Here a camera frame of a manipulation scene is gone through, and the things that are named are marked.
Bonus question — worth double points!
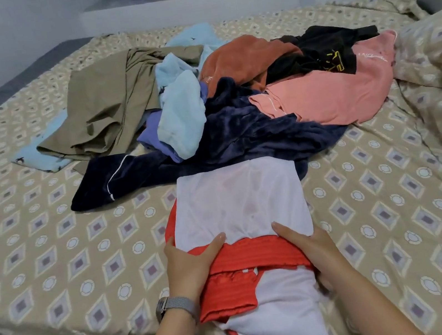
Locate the person's right hand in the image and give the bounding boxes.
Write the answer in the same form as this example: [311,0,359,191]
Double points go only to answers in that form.
[270,209,354,301]

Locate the person's left hand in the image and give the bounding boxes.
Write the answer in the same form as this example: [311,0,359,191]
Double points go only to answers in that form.
[159,229,238,310]

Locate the red and white jacket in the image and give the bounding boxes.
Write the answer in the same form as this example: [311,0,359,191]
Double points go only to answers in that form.
[154,149,335,335]

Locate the navy velvet garment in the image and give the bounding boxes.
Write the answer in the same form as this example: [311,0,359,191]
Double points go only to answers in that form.
[53,58,357,219]

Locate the purple-blue garment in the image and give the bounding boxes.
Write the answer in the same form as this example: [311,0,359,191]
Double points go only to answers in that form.
[128,81,221,170]

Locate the bed with patterned beige sheet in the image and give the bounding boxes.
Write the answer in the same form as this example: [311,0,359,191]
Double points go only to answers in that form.
[0,0,442,335]

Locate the light blue fleece garment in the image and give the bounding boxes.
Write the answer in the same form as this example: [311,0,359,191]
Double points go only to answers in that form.
[138,19,245,166]

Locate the pink shirt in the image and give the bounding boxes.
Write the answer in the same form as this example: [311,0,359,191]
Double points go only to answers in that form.
[241,27,413,142]

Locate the light blue fleece pajama pants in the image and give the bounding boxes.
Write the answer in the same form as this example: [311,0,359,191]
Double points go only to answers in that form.
[4,110,79,181]

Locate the olive green trousers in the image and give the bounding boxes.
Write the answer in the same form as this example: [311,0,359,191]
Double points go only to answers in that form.
[22,35,221,170]

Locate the black garment yellow print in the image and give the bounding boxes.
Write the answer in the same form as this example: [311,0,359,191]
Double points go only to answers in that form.
[257,14,386,90]

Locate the rust brown garment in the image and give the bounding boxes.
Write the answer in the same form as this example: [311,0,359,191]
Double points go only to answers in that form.
[192,24,310,101]

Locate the person's right forearm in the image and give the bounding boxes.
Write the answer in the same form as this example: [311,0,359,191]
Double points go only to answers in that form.
[323,255,427,335]

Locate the grey band wristwatch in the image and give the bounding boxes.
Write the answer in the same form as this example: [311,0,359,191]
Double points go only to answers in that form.
[152,289,204,329]

